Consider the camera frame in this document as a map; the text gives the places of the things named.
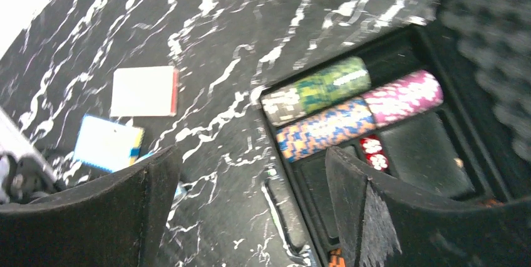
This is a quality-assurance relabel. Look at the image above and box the grey white chip stack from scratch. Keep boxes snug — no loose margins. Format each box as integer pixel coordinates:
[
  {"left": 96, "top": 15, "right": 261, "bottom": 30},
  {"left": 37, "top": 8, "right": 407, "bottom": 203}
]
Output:
[{"left": 261, "top": 86, "right": 307, "bottom": 127}]

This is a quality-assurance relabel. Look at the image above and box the red translucent die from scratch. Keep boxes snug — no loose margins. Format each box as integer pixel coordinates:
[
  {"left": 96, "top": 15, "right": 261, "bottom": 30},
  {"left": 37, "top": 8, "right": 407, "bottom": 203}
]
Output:
[
  {"left": 360, "top": 135, "right": 383, "bottom": 155},
  {"left": 366, "top": 153, "right": 389, "bottom": 172}
]

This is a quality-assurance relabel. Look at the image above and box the black poker set case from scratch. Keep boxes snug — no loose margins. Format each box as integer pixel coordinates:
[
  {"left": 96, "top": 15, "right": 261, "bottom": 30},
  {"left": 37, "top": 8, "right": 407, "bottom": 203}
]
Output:
[{"left": 256, "top": 0, "right": 530, "bottom": 266}]

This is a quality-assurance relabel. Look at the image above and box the dark green chip stack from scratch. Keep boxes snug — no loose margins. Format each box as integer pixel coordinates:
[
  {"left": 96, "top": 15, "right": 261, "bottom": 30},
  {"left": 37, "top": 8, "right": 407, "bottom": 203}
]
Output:
[{"left": 296, "top": 71, "right": 340, "bottom": 113}]

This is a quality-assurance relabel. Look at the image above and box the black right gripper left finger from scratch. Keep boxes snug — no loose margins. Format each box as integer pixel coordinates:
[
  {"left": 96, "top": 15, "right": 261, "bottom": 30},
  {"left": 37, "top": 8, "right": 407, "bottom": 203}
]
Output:
[{"left": 1, "top": 147, "right": 180, "bottom": 266}]

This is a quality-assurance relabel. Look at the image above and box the purple white chip stack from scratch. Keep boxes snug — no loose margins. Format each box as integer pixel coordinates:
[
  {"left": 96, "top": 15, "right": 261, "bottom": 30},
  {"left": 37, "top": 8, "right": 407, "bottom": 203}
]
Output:
[{"left": 362, "top": 70, "right": 443, "bottom": 127}]

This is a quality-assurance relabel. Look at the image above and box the light green chip stack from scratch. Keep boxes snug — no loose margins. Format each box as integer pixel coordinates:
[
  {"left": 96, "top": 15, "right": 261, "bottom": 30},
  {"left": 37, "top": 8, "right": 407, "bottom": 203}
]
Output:
[{"left": 333, "top": 56, "right": 371, "bottom": 93}]

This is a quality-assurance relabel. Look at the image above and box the blue orange chip stack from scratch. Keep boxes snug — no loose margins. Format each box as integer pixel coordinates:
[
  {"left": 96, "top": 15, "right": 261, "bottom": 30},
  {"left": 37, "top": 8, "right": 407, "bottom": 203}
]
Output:
[{"left": 276, "top": 97, "right": 376, "bottom": 162}]

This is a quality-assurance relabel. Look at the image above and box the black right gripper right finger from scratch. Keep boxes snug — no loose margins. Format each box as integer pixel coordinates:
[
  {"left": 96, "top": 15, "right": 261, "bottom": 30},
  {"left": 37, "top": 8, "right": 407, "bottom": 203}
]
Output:
[{"left": 325, "top": 147, "right": 530, "bottom": 266}]

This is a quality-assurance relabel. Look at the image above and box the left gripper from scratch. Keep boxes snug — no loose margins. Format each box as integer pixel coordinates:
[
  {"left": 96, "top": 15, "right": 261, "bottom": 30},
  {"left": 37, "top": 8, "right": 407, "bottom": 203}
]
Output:
[{"left": 1, "top": 110, "right": 58, "bottom": 204}]

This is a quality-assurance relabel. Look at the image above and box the red playing card deck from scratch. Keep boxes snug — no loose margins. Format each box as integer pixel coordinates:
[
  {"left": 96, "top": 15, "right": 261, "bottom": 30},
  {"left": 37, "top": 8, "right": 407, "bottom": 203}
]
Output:
[{"left": 110, "top": 66, "right": 178, "bottom": 117}]

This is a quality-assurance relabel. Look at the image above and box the blue playing card deck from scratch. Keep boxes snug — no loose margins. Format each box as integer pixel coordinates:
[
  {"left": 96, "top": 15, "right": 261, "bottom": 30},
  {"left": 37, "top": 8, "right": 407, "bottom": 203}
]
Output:
[{"left": 73, "top": 115, "right": 145, "bottom": 172}]

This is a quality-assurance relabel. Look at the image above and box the orange black chip stack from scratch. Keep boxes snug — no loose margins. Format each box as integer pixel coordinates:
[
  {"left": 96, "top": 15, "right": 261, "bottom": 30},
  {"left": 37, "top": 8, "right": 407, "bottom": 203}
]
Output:
[{"left": 328, "top": 248, "right": 346, "bottom": 267}]

